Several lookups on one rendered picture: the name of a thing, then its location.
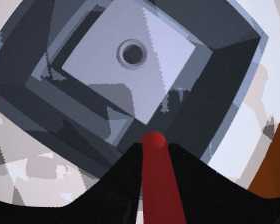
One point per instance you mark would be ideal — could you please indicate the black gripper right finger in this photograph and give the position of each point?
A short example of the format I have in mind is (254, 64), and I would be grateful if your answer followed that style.
(209, 198)

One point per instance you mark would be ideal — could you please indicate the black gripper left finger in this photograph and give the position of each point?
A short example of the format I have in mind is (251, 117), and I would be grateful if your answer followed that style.
(114, 199)

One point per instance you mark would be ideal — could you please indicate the dark red peg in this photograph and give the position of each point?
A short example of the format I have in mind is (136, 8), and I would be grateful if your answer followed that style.
(161, 197)

